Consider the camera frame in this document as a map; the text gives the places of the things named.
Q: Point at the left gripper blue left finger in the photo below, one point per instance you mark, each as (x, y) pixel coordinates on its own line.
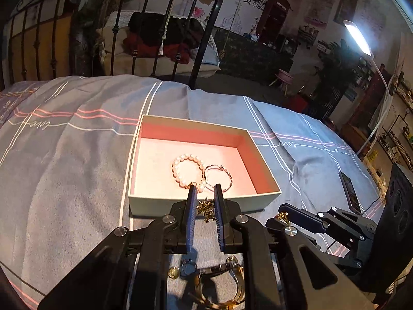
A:
(190, 216)

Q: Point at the small gold earring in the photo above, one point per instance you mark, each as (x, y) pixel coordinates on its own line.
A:
(282, 217)

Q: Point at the red phone booth cabinet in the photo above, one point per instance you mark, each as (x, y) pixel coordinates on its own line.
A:
(272, 20)

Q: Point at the black silver wristwatch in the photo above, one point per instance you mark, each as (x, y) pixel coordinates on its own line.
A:
(189, 268)

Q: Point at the white hanging wicker chair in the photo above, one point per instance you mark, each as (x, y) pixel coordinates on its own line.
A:
(134, 43)

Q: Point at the black smartphone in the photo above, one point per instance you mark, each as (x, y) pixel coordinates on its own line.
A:
(350, 193)

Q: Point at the grey plaid bed sheet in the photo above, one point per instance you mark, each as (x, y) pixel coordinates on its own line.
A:
(66, 148)

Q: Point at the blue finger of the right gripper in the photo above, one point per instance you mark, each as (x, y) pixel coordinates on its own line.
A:
(280, 233)
(303, 218)

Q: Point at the white floor lamp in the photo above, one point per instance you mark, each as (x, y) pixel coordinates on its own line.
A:
(369, 60)

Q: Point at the open white pink box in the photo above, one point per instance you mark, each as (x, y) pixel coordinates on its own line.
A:
(171, 153)

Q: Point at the black iron bed frame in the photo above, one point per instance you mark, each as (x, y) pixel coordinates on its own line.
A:
(47, 39)

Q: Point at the gold snowflake brooch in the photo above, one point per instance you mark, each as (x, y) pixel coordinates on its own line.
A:
(205, 208)

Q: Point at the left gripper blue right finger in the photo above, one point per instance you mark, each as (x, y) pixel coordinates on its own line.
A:
(222, 222)

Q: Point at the pink stool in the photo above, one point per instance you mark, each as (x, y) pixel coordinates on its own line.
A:
(285, 78)

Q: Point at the silver twisted bangle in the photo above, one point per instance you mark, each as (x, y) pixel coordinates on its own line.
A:
(217, 174)

